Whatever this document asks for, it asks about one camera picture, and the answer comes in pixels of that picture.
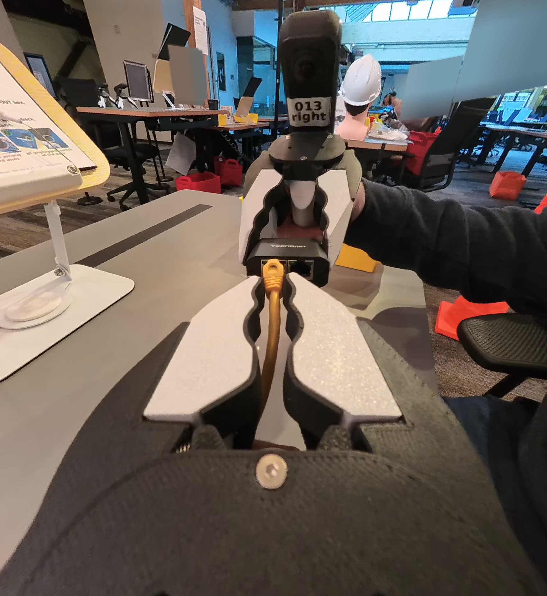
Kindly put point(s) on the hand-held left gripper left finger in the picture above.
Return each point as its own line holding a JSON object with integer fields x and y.
{"x": 208, "y": 368}

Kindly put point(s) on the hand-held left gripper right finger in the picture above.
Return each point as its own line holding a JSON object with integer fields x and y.
{"x": 343, "y": 368}

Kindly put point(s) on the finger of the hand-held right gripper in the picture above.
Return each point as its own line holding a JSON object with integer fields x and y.
{"x": 254, "y": 205}
{"x": 338, "y": 205}

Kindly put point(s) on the black network adapter box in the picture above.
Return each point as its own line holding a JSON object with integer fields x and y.
{"x": 292, "y": 249}

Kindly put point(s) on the person's right forearm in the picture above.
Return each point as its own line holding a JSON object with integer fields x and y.
{"x": 441, "y": 242}

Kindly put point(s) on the person's right hand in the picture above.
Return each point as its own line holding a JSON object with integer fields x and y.
{"x": 301, "y": 232}

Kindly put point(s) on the red plastic bin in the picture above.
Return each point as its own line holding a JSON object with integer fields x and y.
{"x": 229, "y": 172}
{"x": 199, "y": 184}

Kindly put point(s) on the white hard hat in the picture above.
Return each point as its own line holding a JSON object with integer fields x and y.
{"x": 361, "y": 79}

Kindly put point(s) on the yellow plastic bin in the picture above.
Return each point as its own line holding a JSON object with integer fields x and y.
{"x": 357, "y": 258}

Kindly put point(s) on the mannequin head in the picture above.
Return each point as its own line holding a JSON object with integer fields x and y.
{"x": 352, "y": 123}

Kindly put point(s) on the white hanging paper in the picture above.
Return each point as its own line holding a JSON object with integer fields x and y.
{"x": 180, "y": 153}

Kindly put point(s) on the black swivel chair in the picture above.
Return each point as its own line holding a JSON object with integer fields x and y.
{"x": 441, "y": 158}

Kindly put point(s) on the white display stand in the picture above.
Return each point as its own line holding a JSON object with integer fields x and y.
{"x": 92, "y": 288}

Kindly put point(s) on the wooden top desk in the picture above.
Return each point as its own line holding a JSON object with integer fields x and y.
{"x": 138, "y": 111}

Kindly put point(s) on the wooden display board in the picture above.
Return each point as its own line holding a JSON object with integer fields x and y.
{"x": 97, "y": 158}

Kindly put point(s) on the black mesh office chair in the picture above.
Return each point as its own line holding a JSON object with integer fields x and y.
{"x": 510, "y": 340}

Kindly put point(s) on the orange plastic bin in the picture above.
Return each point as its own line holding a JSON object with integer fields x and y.
{"x": 508, "y": 186}

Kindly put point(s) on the person's torso in dark sweater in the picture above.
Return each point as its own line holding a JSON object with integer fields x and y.
{"x": 534, "y": 465}

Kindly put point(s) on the printed instruction sheet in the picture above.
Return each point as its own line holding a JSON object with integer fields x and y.
{"x": 22, "y": 116}

